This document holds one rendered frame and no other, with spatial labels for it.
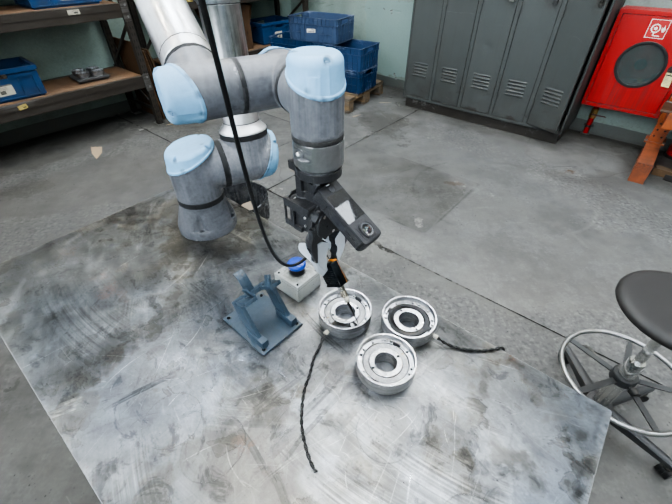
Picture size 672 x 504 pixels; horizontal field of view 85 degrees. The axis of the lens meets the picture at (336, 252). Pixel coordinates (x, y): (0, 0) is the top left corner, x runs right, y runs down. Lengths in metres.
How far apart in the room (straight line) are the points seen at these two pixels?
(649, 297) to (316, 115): 1.12
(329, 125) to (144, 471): 0.56
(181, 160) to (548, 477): 0.89
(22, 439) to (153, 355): 1.15
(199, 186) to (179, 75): 0.42
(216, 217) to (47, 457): 1.14
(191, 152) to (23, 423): 1.34
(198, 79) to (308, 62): 0.15
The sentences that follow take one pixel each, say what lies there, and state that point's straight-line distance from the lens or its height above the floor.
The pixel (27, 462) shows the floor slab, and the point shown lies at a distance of 1.83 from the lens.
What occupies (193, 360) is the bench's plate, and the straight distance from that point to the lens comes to 0.75.
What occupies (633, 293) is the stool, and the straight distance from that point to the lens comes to 1.36.
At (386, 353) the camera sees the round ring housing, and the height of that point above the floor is 0.83.
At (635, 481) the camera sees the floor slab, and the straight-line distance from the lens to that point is 1.77.
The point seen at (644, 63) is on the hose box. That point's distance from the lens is 3.96.
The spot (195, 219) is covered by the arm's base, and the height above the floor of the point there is 0.86.
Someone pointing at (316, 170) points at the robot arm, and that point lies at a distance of 0.53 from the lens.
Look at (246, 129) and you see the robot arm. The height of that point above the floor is 1.05.
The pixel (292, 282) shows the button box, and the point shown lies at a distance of 0.77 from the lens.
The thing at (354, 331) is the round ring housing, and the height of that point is 0.83.
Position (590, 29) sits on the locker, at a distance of 3.62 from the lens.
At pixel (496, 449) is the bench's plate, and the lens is 0.68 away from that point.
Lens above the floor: 1.39
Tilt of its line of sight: 40 degrees down
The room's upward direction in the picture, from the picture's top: straight up
